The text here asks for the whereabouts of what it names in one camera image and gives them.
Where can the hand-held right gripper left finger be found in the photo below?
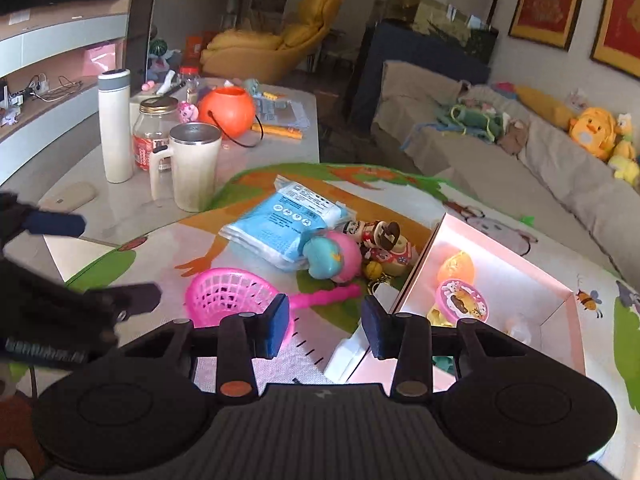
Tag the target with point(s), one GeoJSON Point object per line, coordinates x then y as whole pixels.
{"type": "Point", "coordinates": [272, 330]}

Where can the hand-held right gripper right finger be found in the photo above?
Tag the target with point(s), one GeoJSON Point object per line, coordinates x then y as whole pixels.
{"type": "Point", "coordinates": [377, 332]}

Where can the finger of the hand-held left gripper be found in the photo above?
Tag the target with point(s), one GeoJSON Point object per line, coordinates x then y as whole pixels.
{"type": "Point", "coordinates": [55, 224]}
{"type": "Point", "coordinates": [135, 300]}

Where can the pink plastic net scoop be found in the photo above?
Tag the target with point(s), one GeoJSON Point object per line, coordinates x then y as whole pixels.
{"type": "Point", "coordinates": [225, 290]}

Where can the cartoon figurine with brown hat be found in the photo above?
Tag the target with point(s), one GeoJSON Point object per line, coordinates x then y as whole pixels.
{"type": "Point", "coordinates": [385, 245]}

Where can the pink and blue ball toy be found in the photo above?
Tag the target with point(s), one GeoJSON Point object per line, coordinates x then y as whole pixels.
{"type": "Point", "coordinates": [330, 257]}

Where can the blue wet wipes packet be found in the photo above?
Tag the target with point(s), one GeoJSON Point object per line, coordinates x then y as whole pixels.
{"type": "Point", "coordinates": [280, 220]}

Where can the pink cardboard box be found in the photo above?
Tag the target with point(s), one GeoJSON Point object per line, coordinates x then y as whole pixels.
{"type": "Point", "coordinates": [500, 270]}

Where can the white marble desktop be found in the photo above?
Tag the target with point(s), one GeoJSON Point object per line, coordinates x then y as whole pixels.
{"type": "Point", "coordinates": [125, 210]}

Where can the small yellow toy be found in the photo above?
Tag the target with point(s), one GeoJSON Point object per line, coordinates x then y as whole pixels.
{"type": "Point", "coordinates": [440, 317]}

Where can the round pink cartoon toy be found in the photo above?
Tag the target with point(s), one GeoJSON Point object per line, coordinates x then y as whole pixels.
{"type": "Point", "coordinates": [460, 300]}

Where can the orange plastic capsule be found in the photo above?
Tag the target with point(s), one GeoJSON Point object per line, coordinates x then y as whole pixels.
{"type": "Point", "coordinates": [457, 267]}

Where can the white thermos bottle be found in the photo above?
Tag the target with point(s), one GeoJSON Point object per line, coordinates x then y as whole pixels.
{"type": "Point", "coordinates": [115, 130]}

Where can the glass jar with red label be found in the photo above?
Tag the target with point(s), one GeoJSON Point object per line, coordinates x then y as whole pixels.
{"type": "Point", "coordinates": [150, 130]}

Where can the clear plastic wrapper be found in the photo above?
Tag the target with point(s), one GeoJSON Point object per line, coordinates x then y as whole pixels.
{"type": "Point", "coordinates": [517, 330]}

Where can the pink pig toy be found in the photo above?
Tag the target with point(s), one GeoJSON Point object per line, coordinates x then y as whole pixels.
{"type": "Point", "coordinates": [187, 111]}

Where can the grey shelf unit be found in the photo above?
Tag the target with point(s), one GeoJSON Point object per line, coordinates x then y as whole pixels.
{"type": "Point", "coordinates": [50, 35]}

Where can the plastic jar with red lid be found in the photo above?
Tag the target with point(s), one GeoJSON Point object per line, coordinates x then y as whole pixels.
{"type": "Point", "coordinates": [189, 82]}

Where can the yellow pencil case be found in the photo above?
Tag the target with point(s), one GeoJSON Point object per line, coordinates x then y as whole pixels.
{"type": "Point", "coordinates": [277, 131]}

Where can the orange pumpkin bucket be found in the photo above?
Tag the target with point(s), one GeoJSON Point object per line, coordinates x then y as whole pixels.
{"type": "Point", "coordinates": [225, 110]}

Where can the stack of paper booklets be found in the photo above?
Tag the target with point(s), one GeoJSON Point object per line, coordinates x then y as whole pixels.
{"type": "Point", "coordinates": [282, 110]}

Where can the green knitted cloth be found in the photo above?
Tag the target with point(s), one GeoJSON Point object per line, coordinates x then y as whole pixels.
{"type": "Point", "coordinates": [472, 120]}

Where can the brown plush toy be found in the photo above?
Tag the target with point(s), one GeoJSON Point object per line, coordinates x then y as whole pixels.
{"type": "Point", "coordinates": [515, 135]}

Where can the grey covered sofa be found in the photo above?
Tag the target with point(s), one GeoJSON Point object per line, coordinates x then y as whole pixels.
{"type": "Point", "coordinates": [550, 160]}

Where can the dark blue cabinet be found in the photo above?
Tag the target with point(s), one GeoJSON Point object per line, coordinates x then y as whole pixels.
{"type": "Point", "coordinates": [370, 75]}

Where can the yellow armchair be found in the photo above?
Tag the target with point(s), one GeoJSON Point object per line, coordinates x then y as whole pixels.
{"type": "Point", "coordinates": [250, 47]}

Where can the long yellow pillow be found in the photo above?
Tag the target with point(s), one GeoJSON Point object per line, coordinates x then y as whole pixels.
{"type": "Point", "coordinates": [545, 105]}

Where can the yellow duck plush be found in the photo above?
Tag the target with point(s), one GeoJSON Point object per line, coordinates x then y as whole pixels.
{"type": "Point", "coordinates": [592, 132]}

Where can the small yellow and white plush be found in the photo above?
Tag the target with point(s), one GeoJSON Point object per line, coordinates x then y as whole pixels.
{"type": "Point", "coordinates": [627, 160]}

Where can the glass fish tank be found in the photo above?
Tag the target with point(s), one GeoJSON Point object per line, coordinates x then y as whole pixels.
{"type": "Point", "coordinates": [440, 15]}

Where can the red framed picture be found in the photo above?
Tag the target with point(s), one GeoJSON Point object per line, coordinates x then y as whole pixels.
{"type": "Point", "coordinates": [550, 0]}
{"type": "Point", "coordinates": [622, 20]}

